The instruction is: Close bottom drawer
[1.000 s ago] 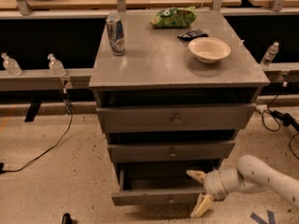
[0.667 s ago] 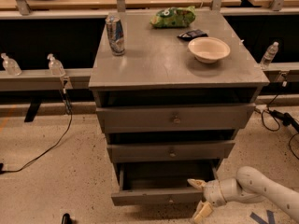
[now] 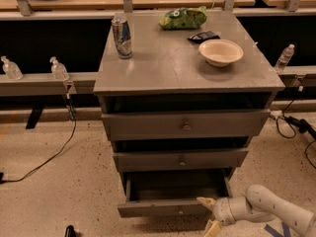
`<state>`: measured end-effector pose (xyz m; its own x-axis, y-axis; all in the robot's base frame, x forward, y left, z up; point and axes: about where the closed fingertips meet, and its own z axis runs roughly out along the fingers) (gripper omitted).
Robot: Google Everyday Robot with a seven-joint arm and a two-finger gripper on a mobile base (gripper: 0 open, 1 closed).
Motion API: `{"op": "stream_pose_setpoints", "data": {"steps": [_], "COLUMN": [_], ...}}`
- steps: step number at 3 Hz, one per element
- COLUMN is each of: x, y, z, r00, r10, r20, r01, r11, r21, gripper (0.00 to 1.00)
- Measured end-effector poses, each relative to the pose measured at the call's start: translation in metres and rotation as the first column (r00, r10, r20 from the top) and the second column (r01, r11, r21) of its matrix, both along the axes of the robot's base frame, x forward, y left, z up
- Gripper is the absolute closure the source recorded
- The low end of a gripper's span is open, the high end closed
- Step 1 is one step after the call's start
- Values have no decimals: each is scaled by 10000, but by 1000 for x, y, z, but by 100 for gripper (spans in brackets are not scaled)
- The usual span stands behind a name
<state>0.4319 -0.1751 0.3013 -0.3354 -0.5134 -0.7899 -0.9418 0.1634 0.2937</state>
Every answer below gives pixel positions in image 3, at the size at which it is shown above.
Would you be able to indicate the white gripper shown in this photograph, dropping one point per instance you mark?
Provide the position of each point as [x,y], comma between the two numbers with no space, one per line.
[221,208]

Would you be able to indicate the grey bottom drawer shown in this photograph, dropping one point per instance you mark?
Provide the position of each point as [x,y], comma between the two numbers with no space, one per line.
[164,193]

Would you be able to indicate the grey drawer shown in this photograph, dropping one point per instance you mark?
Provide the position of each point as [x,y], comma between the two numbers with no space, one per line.
[190,124]
[164,193]
[179,160]

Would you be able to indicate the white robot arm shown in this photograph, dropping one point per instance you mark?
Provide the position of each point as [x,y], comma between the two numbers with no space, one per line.
[258,204]

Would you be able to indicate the grey middle drawer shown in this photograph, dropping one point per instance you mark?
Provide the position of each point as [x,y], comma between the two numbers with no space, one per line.
[179,160]

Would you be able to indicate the grey top drawer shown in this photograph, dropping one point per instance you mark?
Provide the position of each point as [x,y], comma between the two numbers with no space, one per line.
[190,124]

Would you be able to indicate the grey wooden drawer cabinet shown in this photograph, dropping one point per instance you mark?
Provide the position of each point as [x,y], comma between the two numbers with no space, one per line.
[167,73]

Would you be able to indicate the black object bottom edge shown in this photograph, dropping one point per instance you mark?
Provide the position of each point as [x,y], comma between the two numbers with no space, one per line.
[70,232]

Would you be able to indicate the white bowl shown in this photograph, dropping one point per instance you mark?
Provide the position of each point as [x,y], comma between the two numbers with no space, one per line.
[220,52]

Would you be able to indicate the clear water bottle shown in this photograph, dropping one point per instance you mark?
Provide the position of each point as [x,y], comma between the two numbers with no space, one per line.
[285,57]

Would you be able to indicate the dark blue snack packet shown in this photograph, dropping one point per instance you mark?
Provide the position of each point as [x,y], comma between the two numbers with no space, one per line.
[203,36]

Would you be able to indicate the green chip bag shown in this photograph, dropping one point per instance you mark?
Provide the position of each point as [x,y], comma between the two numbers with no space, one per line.
[183,18]

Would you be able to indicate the silver blue drink can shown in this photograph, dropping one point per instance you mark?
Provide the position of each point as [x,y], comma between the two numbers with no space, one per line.
[122,36]

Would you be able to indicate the clear pump bottle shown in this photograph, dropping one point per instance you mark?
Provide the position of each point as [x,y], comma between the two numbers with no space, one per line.
[11,69]
[58,70]

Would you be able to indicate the clear pump bottle far left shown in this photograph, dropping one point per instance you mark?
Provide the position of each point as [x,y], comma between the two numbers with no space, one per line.
[11,69]

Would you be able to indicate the grey metal rail shelf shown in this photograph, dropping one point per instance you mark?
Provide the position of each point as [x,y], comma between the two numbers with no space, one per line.
[44,84]

